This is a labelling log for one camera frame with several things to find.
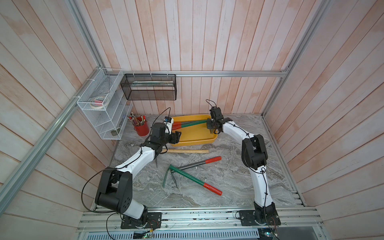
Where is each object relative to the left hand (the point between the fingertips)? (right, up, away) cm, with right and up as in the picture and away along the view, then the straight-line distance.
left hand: (176, 133), depth 89 cm
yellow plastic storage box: (+12, -1, +19) cm, 22 cm away
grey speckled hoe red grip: (0, +7, +19) cm, 20 cm away
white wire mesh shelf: (-34, +6, -11) cm, 37 cm away
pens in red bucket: (-28, +7, +10) cm, 31 cm away
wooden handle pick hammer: (+5, -12, +9) cm, 16 cm away
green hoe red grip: (-2, +4, +12) cm, 13 cm away
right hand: (+23, +8, +18) cm, 30 cm away
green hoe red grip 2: (+19, -30, -7) cm, 36 cm away
